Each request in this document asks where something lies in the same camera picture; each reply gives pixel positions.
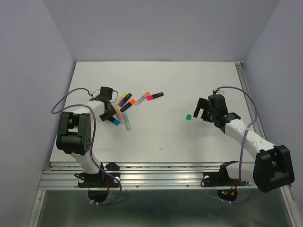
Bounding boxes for yellow translucent highlighter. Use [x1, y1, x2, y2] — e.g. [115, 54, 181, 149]
[114, 93, 127, 106]

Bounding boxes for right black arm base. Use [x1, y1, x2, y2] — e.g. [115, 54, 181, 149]
[200, 161, 246, 204]

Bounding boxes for translucent highlighter mint green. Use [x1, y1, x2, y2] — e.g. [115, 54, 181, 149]
[122, 112, 132, 131]

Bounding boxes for aluminium rail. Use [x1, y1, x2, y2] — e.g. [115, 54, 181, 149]
[235, 61, 266, 139]
[41, 162, 291, 190]

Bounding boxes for aluminium front rail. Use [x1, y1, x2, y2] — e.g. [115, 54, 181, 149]
[41, 162, 291, 190]

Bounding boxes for black highlighter blue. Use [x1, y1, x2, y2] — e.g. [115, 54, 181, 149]
[108, 117, 120, 126]

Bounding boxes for green highlighter cap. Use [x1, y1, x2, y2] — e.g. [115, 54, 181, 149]
[186, 114, 192, 121]

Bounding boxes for black highlighter purple cap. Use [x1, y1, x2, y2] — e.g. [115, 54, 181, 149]
[118, 93, 132, 107]

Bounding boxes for aluminium right rail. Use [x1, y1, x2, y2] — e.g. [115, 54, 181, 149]
[235, 61, 266, 139]

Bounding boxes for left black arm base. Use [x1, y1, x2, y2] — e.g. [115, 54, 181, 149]
[74, 162, 122, 206]

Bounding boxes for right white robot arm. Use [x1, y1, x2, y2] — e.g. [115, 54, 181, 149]
[193, 94, 295, 192]

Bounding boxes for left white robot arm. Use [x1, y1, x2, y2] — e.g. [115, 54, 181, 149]
[51, 87, 120, 186]

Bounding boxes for black highlighter pink cap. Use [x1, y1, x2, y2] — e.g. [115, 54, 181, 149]
[147, 92, 164, 101]

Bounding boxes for black highlighter orange cap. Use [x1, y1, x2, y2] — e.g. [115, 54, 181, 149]
[120, 99, 136, 112]

